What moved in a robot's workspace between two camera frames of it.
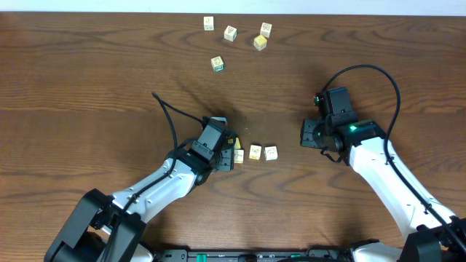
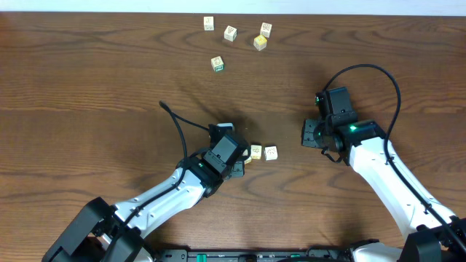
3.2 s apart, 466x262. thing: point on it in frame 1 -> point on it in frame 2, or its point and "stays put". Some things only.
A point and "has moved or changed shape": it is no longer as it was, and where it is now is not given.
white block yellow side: x=255 y=152 stays put
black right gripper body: x=314 y=135 stays put
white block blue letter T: x=271 y=153 stays put
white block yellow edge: x=238 y=156 has moved or changed shape
